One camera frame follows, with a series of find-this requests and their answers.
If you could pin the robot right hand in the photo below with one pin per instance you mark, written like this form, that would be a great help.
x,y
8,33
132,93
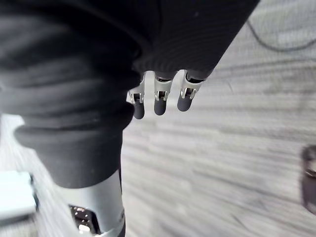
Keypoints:
x,y
74,74

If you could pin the dark robot foot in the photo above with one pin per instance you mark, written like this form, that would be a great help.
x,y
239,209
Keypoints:
x,y
309,177

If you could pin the white box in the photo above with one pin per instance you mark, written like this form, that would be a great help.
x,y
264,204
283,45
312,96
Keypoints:
x,y
16,195

